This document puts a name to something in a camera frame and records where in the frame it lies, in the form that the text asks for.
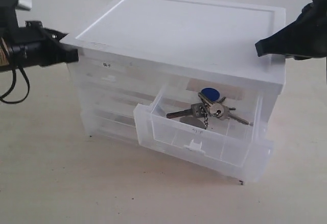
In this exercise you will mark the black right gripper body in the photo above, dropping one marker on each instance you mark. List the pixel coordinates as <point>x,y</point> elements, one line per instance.
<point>316,9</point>

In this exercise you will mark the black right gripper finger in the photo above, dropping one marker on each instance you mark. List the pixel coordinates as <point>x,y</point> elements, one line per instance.
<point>281,43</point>

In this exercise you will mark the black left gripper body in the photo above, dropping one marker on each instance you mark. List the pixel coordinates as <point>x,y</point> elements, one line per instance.
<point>46,48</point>

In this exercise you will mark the key bunch with blue tag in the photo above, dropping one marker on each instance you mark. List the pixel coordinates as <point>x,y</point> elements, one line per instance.
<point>209,108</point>

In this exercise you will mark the clear drawer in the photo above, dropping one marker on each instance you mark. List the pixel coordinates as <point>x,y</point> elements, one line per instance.
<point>226,146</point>
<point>111,125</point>
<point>123,79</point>
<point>102,102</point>

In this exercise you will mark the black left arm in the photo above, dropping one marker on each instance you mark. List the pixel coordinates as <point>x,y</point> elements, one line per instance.
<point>13,37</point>

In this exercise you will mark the clear bottom drawer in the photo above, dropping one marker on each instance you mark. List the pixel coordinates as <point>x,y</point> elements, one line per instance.
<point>111,125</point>

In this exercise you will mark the white translucent drawer cabinet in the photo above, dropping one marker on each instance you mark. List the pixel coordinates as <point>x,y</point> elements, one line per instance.
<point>187,40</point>

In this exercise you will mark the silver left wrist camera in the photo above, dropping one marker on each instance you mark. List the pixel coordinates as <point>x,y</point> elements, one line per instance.
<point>24,5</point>

